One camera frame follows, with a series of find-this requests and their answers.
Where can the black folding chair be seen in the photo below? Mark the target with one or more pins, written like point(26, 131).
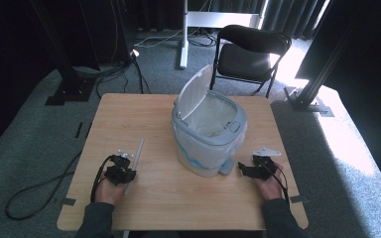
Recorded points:
point(244, 61)

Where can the white metal stand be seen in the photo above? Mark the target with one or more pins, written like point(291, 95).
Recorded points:
point(184, 39)

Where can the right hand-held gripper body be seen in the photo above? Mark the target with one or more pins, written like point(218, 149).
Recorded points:
point(264, 167)

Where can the white plastic bin liner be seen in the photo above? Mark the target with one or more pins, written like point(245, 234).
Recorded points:
point(208, 158)

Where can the person's left hand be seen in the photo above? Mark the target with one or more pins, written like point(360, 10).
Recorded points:
point(110, 193)

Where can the black metal stand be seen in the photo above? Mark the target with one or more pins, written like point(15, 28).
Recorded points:
point(306, 97)
point(69, 82)

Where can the dark grey curtain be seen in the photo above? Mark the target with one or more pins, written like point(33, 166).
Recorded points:
point(287, 16)

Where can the clear plastic straw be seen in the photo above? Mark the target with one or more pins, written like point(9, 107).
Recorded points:
point(138, 153)

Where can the black tape strip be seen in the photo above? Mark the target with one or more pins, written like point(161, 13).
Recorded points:
point(88, 130)
point(78, 130)

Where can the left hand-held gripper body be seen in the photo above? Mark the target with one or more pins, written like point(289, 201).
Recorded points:
point(117, 173)

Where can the person's right hand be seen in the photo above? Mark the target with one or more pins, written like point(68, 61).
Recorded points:
point(271, 188)

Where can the white grey pedal bin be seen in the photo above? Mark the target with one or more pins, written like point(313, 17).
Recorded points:
point(211, 145)

